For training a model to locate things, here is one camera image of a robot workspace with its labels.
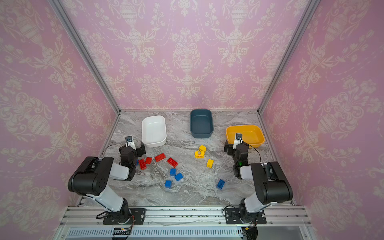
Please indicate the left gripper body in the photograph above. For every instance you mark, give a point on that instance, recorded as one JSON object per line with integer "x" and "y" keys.
{"x": 140, "y": 150}

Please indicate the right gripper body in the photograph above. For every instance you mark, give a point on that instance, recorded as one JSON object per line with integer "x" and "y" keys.
{"x": 228, "y": 147}

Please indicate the long red lego brick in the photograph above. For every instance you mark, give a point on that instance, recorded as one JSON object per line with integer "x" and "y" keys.
{"x": 160, "y": 157}

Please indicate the white plastic bin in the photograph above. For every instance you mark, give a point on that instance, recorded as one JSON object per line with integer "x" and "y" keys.
{"x": 154, "y": 132}

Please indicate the yellow lego brick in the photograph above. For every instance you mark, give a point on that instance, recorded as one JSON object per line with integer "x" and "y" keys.
{"x": 210, "y": 163}

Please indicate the yellow plastic bin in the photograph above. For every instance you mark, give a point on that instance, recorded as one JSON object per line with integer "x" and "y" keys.
{"x": 252, "y": 134}

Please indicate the dark teal plastic bin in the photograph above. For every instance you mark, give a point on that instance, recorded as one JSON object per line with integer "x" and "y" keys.
{"x": 201, "y": 123}

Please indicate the blue sloped lego brick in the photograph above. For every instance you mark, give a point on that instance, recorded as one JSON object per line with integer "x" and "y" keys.
{"x": 179, "y": 176}

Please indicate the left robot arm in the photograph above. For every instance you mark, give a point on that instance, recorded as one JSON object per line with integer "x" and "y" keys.
{"x": 90, "y": 179}

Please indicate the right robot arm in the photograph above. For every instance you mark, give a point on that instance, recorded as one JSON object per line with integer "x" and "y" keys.
{"x": 270, "y": 183}

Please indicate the small red lego brick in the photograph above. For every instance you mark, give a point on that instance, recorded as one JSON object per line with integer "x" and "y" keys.
{"x": 148, "y": 160}

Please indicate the yellow lego cube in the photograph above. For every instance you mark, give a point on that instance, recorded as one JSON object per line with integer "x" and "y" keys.
{"x": 202, "y": 149}

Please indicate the yellow rounded lego 120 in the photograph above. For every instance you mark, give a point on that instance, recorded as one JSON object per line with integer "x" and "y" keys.
{"x": 199, "y": 154}

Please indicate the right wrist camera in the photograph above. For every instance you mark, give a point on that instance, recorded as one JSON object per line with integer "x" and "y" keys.
{"x": 238, "y": 140}

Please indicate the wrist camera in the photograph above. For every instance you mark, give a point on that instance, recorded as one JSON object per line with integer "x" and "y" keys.
{"x": 129, "y": 140}
{"x": 238, "y": 140}

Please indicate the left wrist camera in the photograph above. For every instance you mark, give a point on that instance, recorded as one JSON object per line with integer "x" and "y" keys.
{"x": 129, "y": 140}

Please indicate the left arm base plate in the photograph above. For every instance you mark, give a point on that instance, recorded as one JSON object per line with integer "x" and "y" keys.
{"x": 135, "y": 216}

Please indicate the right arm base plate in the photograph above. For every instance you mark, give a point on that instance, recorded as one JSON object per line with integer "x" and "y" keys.
{"x": 235, "y": 216}

